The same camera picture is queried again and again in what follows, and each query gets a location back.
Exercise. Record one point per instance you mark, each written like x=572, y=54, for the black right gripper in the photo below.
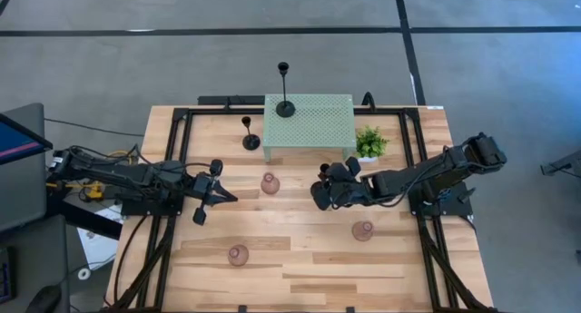
x=349, y=195

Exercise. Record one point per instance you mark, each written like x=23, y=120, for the white label sticker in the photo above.
x=435, y=107

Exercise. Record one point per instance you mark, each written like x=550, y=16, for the grey desk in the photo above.
x=36, y=258

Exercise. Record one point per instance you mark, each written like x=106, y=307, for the grey cabinet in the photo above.
x=20, y=190

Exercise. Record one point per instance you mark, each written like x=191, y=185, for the black metal table frame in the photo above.
x=209, y=111

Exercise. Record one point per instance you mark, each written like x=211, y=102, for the green perforated metal shelf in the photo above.
x=318, y=122

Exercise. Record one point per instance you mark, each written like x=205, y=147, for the white paper sheet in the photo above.
x=97, y=249

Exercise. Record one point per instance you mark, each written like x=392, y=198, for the dark keyboard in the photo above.
x=4, y=276

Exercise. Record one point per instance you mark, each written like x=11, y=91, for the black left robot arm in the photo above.
x=136, y=174

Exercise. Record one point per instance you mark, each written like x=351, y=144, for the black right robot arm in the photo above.
x=431, y=174

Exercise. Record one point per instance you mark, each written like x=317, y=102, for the white tape roll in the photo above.
x=80, y=273

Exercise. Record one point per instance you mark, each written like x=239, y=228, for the green plant in white pot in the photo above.
x=370, y=143

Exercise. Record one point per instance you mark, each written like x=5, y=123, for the pink glass candle holder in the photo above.
x=270, y=186
x=238, y=256
x=363, y=232

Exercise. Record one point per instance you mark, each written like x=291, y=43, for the laptop screen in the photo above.
x=18, y=143

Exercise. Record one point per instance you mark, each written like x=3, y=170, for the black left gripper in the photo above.
x=199, y=188

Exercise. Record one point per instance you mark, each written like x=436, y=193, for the tall black candlestick holder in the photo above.
x=285, y=110

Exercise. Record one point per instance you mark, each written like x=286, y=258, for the short black candlestick holder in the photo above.
x=251, y=143

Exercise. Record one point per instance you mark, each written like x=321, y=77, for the black computer mouse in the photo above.
x=43, y=300

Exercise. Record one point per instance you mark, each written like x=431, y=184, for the black metal beam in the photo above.
x=86, y=220

